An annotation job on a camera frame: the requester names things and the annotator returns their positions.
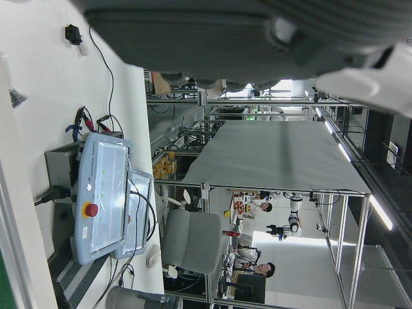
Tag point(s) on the left robot hand grey white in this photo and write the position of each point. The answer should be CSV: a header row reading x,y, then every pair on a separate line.
x,y
193,38

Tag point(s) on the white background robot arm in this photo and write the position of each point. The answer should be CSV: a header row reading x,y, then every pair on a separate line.
x,y
294,222

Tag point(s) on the brown cardboard box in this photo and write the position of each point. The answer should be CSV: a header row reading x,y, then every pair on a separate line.
x,y
161,83

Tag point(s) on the grey control box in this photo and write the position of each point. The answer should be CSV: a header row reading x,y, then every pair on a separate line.
x,y
58,167

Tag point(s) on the black power adapter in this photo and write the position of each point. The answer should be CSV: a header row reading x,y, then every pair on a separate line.
x,y
72,33

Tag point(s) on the red black alligator clip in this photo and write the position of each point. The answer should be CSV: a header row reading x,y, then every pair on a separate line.
x,y
103,121
85,117

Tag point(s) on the yellow parts pile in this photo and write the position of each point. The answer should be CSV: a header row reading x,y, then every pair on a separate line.
x,y
164,165

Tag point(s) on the grey canopy sheet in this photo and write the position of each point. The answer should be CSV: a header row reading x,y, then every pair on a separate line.
x,y
273,154

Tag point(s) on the ceiling light bar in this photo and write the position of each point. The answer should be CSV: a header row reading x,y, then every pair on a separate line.
x,y
318,111
328,126
344,151
381,212

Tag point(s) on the light blue teach pendant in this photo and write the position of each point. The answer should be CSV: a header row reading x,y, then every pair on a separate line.
x,y
145,178
87,167

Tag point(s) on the blue tape strip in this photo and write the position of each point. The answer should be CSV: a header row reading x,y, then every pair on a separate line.
x,y
73,130

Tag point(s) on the person in white coat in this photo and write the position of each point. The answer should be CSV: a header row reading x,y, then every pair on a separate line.
x,y
266,207

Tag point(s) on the red elongated tool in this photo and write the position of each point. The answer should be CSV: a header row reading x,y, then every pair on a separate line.
x,y
230,232

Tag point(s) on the grey office chair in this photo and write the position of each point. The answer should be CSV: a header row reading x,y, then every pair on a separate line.
x,y
193,238

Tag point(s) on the white computer mouse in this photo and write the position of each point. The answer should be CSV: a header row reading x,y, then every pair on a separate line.
x,y
153,256

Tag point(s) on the person in dark clothes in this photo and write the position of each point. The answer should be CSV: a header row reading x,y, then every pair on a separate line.
x,y
268,269

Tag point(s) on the black monitor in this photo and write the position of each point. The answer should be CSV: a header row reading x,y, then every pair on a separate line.
x,y
251,289

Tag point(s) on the grey cylindrical container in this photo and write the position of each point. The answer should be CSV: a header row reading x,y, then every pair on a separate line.
x,y
128,297

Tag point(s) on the black ribbed grate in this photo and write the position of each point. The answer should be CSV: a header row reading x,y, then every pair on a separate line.
x,y
74,280

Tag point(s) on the aluminium frame beam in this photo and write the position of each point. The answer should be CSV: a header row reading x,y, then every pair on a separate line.
x,y
180,100

